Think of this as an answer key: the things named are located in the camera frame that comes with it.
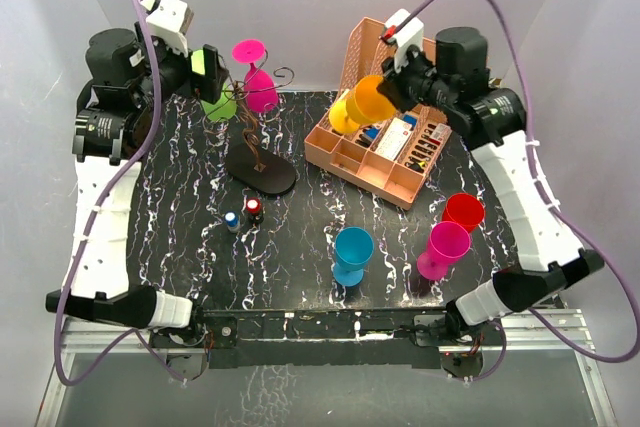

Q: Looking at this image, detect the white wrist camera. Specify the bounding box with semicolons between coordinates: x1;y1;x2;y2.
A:
138;0;194;57
382;8;424;73

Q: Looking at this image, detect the green wine glass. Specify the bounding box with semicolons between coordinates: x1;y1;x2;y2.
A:
191;49;237;122

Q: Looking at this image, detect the red capped small bottle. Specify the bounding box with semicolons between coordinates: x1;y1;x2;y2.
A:
245;197;264;224

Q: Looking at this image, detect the orange wine glass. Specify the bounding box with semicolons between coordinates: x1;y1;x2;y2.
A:
328;75;396;135

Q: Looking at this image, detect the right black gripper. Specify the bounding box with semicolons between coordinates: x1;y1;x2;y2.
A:
377;44;456;114

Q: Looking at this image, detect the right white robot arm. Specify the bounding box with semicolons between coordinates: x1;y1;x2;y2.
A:
378;27;604;344

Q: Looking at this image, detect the magenta wine glass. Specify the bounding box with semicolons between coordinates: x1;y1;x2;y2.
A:
417;221;471;281
232;39;279;114

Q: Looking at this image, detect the blue capped small bottle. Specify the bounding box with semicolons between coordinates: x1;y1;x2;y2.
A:
224;211;240;232

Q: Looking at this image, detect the blue eraser block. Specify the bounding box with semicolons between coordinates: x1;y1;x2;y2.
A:
359;128;379;144

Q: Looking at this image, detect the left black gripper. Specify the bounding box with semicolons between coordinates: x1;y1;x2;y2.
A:
132;21;228;112

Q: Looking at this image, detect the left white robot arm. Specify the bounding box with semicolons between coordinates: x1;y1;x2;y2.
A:
45;28;228;346

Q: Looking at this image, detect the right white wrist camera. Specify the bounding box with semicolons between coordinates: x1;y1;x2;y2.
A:
382;8;424;73

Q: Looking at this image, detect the metal wine glass rack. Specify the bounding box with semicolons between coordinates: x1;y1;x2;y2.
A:
219;56;296;196

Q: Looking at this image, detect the white card box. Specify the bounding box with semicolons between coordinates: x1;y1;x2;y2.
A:
375;118;415;161

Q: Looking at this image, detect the pink desk file organizer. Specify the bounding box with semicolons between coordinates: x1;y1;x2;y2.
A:
304;17;452;210

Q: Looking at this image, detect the aluminium frame rail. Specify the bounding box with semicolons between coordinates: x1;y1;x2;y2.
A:
37;308;617;426

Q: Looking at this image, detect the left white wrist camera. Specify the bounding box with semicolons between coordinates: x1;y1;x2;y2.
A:
138;0;194;57

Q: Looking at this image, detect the blue wine glass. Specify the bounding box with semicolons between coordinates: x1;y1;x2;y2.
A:
332;227;374;287

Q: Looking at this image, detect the red wine glass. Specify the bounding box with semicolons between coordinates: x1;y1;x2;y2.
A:
441;193;485;234

